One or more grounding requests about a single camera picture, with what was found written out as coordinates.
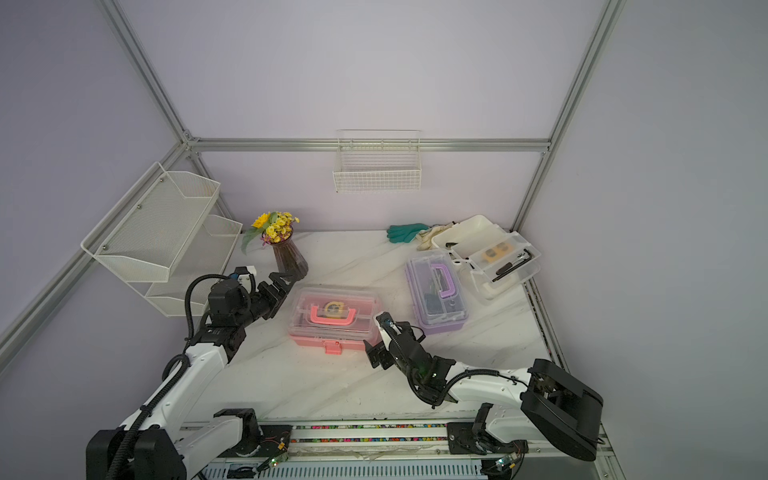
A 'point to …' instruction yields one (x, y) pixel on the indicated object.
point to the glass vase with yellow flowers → (276, 228)
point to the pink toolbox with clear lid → (333, 319)
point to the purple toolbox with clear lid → (438, 291)
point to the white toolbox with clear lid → (492, 258)
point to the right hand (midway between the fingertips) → (382, 334)
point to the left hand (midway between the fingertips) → (293, 287)
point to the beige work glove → (424, 236)
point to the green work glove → (405, 233)
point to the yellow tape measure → (334, 309)
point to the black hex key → (514, 267)
